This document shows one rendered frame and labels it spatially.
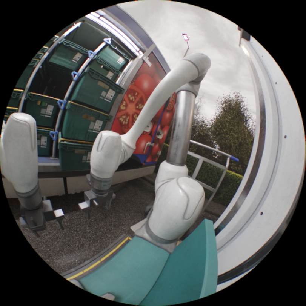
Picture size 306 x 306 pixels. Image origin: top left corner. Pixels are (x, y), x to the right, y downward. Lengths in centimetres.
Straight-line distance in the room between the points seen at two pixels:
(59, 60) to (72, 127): 70
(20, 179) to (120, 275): 33
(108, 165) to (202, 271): 35
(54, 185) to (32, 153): 83
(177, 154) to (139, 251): 43
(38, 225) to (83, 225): 98
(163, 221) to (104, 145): 29
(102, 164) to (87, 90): 59
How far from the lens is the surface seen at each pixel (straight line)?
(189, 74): 37
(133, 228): 129
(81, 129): 76
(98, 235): 118
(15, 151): 23
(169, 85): 33
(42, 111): 101
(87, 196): 39
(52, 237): 124
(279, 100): 34
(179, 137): 42
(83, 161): 84
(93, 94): 77
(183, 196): 26
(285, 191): 23
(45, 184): 104
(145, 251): 39
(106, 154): 28
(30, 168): 25
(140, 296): 37
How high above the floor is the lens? 108
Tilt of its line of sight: 8 degrees down
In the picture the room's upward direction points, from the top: 20 degrees clockwise
